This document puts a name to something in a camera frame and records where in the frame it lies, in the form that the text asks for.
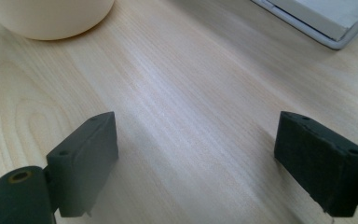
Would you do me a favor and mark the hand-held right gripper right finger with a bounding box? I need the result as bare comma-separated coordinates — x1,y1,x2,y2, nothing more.
273,110,358,218

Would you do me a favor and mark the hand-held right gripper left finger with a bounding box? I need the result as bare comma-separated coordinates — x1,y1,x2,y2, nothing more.
46,111,119,218

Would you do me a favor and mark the white box with silver rim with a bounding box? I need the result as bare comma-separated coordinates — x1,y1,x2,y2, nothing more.
251,0,358,50

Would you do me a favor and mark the cream round container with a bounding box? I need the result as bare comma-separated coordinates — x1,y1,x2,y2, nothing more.
0,0,116,41

